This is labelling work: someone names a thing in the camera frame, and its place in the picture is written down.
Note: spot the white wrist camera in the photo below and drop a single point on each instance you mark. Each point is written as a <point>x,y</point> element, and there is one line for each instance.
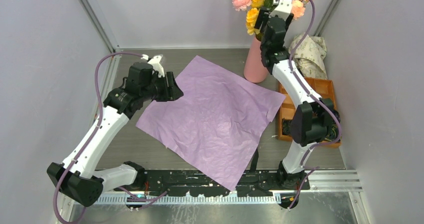
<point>282,9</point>
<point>156,62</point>

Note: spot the orange compartment tray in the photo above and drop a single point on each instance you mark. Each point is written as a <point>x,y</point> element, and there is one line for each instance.
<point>323,87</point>

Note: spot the crumpled printed paper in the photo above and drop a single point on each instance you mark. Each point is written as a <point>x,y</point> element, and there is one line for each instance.
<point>309,57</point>

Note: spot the yellow flower bunch stems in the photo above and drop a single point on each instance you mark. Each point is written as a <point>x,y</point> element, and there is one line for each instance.
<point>252,15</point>

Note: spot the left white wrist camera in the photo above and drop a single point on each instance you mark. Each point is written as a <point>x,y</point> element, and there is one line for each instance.
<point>156,62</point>

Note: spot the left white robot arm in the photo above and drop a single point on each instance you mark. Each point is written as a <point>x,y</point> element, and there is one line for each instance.
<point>77,177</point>

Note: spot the black ribbon with gold text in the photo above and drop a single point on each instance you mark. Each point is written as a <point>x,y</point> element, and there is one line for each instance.
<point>254,161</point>

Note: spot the peach flower stem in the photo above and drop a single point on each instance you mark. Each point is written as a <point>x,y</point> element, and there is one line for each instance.
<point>298,8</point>

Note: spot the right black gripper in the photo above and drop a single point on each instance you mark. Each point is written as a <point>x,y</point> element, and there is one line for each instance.
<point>263,16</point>

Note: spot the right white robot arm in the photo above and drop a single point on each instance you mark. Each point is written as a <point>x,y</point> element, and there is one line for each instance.
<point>313,115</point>

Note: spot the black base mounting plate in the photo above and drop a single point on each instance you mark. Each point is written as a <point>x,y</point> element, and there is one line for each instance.
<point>253,183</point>

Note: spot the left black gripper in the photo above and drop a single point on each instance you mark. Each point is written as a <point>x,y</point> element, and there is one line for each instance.
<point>171,92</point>

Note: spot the purple wrapping paper sheet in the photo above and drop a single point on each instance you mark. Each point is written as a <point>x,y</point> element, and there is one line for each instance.
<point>217,124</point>

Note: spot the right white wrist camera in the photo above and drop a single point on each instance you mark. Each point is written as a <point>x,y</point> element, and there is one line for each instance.
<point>282,9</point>

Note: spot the pink cylindrical vase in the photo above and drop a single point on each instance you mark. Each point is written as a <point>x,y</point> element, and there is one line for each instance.
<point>254,71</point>

